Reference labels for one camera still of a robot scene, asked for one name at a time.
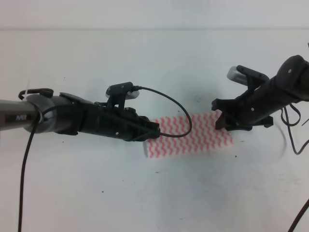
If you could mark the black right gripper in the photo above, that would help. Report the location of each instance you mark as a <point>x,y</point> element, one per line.
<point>252,108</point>

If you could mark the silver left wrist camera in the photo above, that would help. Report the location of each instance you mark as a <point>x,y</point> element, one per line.
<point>123,91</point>

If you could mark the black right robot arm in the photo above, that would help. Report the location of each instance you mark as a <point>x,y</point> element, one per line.
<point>291,83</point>

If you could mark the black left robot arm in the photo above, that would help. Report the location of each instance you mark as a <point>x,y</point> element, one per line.
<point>41,112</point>

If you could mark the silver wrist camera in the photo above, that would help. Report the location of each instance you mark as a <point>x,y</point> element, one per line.
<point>247,77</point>
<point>123,91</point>

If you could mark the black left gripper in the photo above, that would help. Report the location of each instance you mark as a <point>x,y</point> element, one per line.
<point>109,119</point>

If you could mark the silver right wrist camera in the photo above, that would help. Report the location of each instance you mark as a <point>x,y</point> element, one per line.
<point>247,77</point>

